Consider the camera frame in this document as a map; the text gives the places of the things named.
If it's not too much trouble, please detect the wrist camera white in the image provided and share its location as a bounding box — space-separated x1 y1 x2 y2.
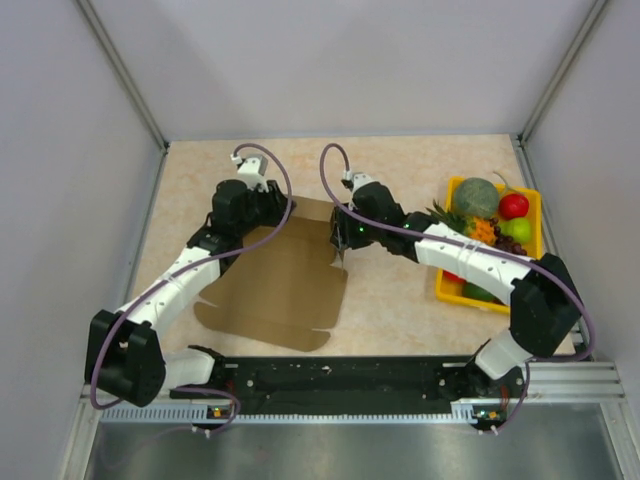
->
341 170 375 193
231 154 268 192

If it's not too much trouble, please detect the toy pineapple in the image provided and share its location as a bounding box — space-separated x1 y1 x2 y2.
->
426 201 497 246

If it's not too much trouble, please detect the right aluminium corner post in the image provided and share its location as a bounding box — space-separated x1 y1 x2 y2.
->
517 0 614 149

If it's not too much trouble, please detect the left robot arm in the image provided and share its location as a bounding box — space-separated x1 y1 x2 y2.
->
84 180 295 407

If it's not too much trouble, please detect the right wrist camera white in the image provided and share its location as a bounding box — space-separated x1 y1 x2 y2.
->
341 170 375 193

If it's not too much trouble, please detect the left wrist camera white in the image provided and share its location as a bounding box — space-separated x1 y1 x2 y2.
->
231 154 268 192

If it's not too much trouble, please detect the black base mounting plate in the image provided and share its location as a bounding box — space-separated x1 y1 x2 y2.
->
170 356 524 416

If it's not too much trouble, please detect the aluminium frame rail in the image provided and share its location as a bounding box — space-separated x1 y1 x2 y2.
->
99 357 624 433

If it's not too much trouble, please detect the red apple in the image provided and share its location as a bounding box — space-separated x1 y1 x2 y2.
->
443 270 466 284
499 193 530 220

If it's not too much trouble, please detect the green apple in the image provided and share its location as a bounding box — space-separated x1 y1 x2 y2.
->
499 217 532 244

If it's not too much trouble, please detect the purple cable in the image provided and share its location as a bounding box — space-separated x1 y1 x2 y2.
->
319 143 597 434
89 142 294 436

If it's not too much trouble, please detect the brown cardboard box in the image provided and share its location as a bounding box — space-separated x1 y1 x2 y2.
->
193 197 348 352

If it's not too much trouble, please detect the red apple at back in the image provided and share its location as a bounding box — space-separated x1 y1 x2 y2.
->
499 193 530 220

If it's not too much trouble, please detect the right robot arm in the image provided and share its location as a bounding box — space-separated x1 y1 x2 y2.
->
331 173 584 400

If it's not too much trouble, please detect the aluminium corner post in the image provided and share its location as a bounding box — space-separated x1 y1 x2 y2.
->
517 0 614 149
74 0 170 151

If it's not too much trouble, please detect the dark purple grape bunch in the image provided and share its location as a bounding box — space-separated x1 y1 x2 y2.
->
494 226 528 256

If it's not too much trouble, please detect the left aluminium corner post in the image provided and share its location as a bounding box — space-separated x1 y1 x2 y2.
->
74 0 170 151

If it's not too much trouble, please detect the red apple near front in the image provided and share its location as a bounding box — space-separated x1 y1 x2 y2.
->
443 270 466 284

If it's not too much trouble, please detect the green netted melon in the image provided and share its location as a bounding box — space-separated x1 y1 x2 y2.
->
452 177 500 218

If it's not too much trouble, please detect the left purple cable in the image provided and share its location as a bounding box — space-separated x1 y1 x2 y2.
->
89 142 294 436

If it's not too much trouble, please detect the yellow plastic fruit tray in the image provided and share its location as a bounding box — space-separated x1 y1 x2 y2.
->
435 187 544 315

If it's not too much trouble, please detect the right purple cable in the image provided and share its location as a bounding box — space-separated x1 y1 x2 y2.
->
319 143 597 434

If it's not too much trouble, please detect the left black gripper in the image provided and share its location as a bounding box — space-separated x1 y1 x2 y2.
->
235 179 296 237

